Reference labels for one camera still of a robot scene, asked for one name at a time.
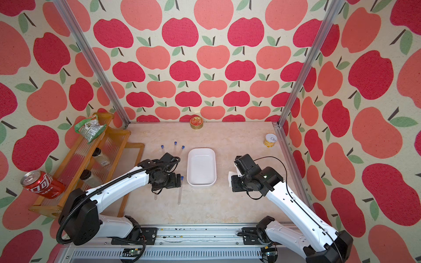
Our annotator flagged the white wipe cloth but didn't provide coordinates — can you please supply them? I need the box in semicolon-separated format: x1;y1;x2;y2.
228;171;238;187

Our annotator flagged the white rectangular tray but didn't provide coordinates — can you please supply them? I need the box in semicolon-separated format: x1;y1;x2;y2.
187;148;217;187

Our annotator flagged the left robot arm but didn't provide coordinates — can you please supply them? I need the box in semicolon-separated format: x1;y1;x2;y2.
56;153;181;245

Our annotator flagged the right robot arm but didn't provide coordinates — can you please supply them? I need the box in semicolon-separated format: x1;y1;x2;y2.
230;154;353;263

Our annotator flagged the yellow white can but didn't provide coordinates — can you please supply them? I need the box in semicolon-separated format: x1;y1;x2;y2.
264;133;277;148

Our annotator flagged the wooden shelf rack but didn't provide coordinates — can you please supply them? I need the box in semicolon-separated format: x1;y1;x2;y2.
29;113;145;219

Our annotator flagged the red gold round tin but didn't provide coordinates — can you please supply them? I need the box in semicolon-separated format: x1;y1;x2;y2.
189;116;203;130

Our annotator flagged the glass spice jar upper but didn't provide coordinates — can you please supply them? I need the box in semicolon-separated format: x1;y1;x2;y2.
92;147;110;167

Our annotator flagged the glass spice jar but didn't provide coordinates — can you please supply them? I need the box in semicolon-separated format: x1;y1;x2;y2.
92;147;110;167
80;169;103;188

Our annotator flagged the glass spice jar lower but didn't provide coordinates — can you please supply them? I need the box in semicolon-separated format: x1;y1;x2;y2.
80;169;103;188

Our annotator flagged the green snack bag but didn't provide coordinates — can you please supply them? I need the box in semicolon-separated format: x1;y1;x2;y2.
74;114;107;144

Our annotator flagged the red cola can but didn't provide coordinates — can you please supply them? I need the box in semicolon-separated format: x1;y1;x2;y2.
20;171;65;199

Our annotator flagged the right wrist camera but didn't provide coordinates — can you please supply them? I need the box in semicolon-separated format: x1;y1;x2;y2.
234;154;261;176

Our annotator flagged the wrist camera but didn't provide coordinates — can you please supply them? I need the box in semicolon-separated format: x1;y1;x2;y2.
159;152;177;163
234;154;261;176

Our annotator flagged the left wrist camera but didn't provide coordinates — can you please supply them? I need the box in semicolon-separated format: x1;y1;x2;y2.
159;152;177;163

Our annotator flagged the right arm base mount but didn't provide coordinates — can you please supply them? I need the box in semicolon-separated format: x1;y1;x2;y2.
236;227;281;247

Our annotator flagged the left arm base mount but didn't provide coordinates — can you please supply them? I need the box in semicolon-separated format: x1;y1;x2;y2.
111;227;158;245

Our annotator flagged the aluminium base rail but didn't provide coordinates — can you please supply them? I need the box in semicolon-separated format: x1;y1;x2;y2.
49;224;304;263

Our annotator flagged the left aluminium frame post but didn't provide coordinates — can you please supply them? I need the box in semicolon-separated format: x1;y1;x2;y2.
53;0;130;129

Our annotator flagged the aluminium frame post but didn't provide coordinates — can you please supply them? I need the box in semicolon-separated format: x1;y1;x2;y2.
277;0;345;128
53;0;130;129

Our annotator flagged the right aluminium frame post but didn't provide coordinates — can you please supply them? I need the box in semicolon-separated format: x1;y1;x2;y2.
277;0;345;128

